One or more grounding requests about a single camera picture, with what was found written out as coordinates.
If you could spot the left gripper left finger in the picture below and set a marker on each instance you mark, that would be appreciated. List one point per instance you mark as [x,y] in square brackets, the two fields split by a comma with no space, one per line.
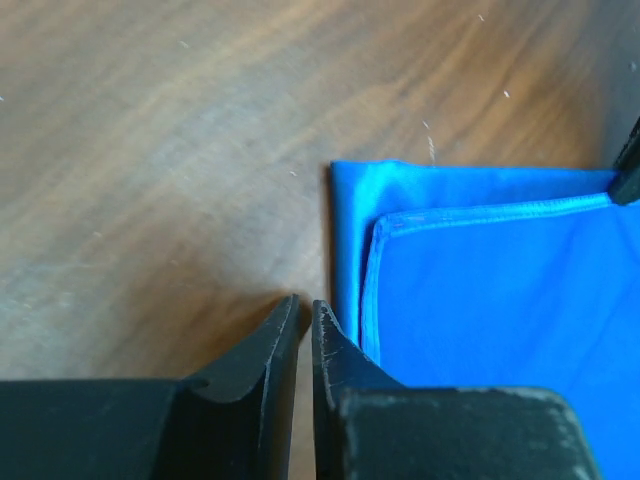
[231,419]

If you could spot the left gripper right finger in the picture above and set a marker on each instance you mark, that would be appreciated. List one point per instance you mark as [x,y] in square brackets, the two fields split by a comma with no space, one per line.
[369,426]

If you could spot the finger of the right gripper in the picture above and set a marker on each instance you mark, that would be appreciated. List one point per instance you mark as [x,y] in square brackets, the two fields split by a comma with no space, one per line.
[624,189]

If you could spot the blue cloth napkin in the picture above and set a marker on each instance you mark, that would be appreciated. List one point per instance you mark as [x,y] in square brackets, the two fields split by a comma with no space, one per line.
[470,277]

